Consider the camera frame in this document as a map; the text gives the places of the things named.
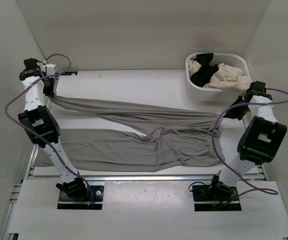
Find grey trousers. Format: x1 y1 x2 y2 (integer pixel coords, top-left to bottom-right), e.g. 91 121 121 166
32 95 226 173

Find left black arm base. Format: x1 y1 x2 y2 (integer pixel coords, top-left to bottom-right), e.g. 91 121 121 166
56 180 104 210

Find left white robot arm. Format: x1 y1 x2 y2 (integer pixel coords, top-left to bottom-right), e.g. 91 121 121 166
18 58 89 201

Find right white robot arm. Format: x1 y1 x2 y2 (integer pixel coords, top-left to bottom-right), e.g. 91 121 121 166
208 81 287 200

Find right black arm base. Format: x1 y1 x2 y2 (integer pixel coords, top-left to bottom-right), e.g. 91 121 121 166
188 181 242 212

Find beige trousers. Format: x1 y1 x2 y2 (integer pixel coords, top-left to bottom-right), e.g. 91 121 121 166
187 59 252 91

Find black trousers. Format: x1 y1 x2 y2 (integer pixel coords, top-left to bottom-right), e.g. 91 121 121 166
190 53 219 88

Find blue label sticker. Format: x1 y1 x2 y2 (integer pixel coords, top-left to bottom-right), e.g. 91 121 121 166
62 71 78 76

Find white laundry basket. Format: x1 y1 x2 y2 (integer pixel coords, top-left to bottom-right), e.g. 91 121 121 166
185 52 252 103

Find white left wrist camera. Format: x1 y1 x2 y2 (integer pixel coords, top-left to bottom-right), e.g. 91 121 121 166
42 63 57 76

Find left aluminium rail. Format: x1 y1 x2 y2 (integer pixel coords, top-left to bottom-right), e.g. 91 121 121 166
21 72 60 180

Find front aluminium rail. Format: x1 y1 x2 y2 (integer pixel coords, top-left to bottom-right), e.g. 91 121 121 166
28 174 267 183

